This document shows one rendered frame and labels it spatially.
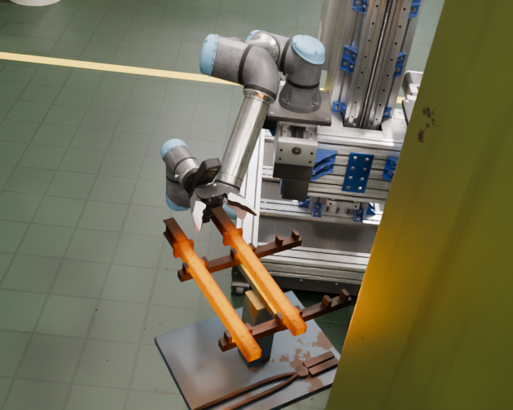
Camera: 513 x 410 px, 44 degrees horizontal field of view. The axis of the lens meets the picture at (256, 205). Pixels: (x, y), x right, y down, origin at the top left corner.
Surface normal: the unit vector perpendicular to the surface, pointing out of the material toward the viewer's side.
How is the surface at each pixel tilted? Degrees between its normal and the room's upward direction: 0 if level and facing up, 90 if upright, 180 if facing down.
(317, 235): 0
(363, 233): 0
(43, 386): 0
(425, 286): 90
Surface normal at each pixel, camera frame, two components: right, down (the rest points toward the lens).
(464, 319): -0.94, 0.14
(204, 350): 0.10, -0.77
